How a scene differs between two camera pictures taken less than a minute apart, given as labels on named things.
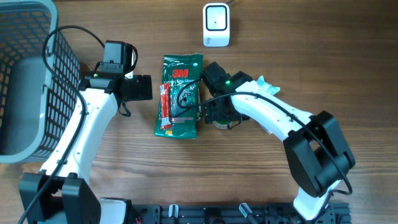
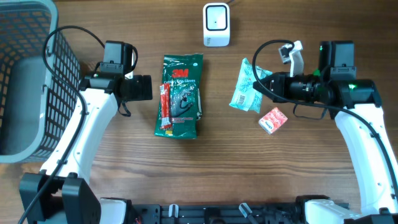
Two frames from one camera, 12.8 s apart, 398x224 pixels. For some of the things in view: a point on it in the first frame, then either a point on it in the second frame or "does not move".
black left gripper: (143, 88) does not move
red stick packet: (165, 103) does not move
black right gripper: (212, 113) to (280, 83)
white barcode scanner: (216, 25) does not move
